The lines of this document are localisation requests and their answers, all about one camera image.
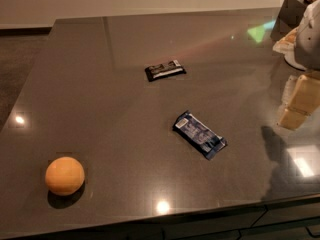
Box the black rxbar chocolate bar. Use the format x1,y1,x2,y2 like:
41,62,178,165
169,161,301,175
145,60,186,82

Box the orange fruit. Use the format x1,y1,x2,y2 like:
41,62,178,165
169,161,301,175
45,157,85,196

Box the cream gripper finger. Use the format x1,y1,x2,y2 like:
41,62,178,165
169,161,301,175
277,71,320,130

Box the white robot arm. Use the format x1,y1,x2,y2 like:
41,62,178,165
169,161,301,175
273,0,320,130

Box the blue snack bar wrapper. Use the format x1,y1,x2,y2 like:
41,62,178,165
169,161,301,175
173,111,227,160

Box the dark box on table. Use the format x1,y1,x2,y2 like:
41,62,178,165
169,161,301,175
270,0,308,41

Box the dark cabinet drawers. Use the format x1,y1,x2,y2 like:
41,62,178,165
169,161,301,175
126,202,320,240

